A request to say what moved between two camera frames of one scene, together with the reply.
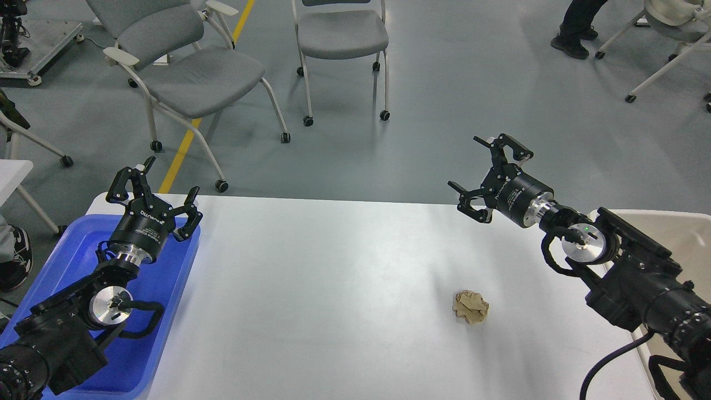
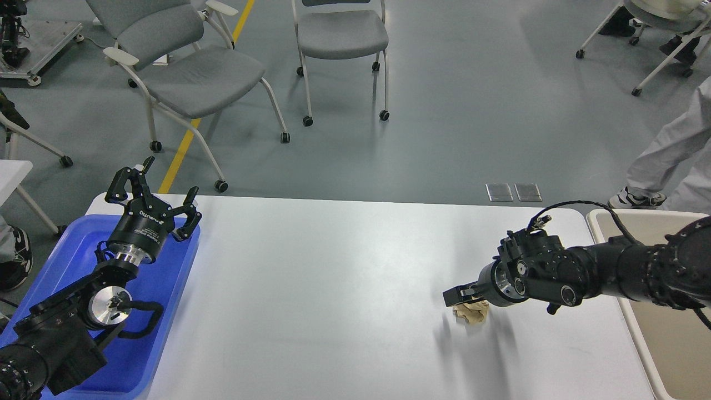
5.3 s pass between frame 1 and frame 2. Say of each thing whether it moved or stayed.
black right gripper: moved
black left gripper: stayed
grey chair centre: stayed
